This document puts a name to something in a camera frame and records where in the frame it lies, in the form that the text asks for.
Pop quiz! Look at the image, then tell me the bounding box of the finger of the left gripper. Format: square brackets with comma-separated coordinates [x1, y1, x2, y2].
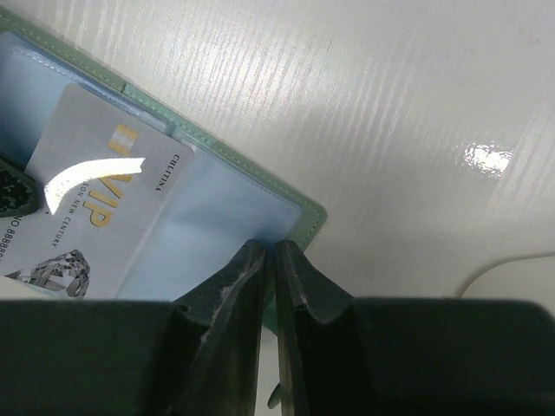
[1, 154, 37, 217]

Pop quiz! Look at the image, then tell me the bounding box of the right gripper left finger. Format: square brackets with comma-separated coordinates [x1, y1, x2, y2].
[1, 240, 265, 415]

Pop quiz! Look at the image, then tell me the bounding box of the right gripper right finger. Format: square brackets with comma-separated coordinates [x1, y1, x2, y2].
[274, 241, 554, 415]

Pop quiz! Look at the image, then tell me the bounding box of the silver credit card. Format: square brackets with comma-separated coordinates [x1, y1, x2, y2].
[1, 84, 194, 299]

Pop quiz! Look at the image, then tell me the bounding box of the green leather card holder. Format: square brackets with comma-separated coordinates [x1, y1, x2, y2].
[0, 8, 329, 411]

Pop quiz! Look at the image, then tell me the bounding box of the white plastic tray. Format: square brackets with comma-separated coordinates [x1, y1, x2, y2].
[455, 252, 554, 308]

